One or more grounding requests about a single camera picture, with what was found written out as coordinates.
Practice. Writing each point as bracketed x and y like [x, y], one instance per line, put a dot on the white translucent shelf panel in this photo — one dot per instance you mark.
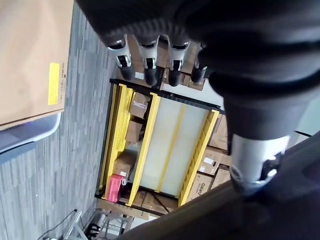
[160, 140]

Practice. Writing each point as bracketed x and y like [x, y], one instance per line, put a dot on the grey metal folding stand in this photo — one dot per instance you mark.
[110, 225]

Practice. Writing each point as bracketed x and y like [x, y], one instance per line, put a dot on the plain brown cardboard box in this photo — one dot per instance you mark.
[187, 80]
[133, 133]
[220, 132]

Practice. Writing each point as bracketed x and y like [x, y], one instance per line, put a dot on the white grey plastic tub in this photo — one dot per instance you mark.
[30, 136]

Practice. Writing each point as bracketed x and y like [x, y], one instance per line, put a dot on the cardboard box pink label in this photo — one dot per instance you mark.
[138, 106]

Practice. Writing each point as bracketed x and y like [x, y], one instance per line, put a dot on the red pink package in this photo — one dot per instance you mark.
[113, 187]

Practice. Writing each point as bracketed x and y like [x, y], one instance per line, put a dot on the large cardboard box yellow label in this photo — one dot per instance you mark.
[30, 62]

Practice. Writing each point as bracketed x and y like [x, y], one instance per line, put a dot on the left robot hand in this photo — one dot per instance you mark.
[250, 50]

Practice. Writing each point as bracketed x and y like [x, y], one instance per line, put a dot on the yellow and black shelf rack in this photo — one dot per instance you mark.
[147, 140]

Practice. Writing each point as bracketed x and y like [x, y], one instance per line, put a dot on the Galanz printed cardboard box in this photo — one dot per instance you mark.
[201, 187]

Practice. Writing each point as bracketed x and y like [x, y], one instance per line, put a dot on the cardboard box black white label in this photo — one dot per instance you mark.
[212, 161]

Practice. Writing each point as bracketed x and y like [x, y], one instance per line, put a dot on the flat cardboard box under rack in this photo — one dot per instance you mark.
[152, 202]

